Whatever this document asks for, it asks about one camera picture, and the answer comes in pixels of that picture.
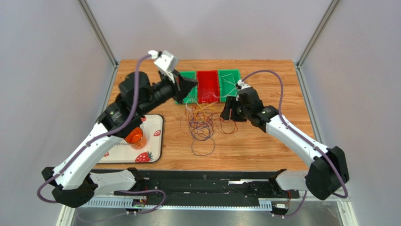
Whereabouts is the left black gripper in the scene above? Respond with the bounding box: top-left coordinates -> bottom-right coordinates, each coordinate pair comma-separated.
138,69 -> 199,116

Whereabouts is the white cable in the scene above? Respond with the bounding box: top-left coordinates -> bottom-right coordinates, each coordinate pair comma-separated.
184,73 -> 243,110

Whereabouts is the red cable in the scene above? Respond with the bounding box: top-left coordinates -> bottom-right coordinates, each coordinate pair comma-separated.
213,111 -> 239,136

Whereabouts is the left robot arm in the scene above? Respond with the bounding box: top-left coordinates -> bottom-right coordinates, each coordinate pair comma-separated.
42,70 -> 198,208

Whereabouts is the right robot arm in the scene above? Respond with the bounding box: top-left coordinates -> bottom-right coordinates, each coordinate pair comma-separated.
220,87 -> 349,200

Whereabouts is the left green plastic bin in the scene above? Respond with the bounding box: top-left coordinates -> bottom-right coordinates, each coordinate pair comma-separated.
173,70 -> 198,105

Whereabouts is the green plastic bin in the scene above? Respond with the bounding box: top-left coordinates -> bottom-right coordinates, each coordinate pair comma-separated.
218,69 -> 241,103
173,70 -> 198,105

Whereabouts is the red plastic bin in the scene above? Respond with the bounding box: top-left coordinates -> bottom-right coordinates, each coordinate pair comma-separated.
196,70 -> 220,104

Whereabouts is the right green plastic bin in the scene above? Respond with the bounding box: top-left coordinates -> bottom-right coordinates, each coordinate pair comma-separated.
218,69 -> 241,103

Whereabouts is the orange mug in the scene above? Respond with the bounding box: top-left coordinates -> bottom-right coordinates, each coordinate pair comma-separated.
125,127 -> 147,150

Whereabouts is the strawberry print white tray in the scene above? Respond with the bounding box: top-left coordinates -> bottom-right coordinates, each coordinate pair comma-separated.
99,114 -> 165,164

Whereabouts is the pink cable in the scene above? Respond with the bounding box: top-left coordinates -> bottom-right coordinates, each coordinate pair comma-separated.
180,106 -> 217,142

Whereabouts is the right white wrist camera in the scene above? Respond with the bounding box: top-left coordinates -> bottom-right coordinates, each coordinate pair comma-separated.
236,80 -> 251,91

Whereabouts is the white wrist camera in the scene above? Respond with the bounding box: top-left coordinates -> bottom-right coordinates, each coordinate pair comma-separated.
236,80 -> 251,91
148,50 -> 179,83

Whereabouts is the yellow cable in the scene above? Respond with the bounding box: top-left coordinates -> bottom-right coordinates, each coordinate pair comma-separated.
192,102 -> 217,121

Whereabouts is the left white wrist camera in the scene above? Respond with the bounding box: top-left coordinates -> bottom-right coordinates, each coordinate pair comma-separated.
148,50 -> 179,83

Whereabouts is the dark blue cable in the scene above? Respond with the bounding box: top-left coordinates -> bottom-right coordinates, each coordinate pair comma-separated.
188,111 -> 217,157

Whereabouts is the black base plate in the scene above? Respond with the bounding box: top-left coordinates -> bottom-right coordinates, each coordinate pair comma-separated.
113,170 -> 300,208

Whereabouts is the aluminium frame rail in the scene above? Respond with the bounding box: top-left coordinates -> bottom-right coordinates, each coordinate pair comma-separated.
57,188 -> 358,226

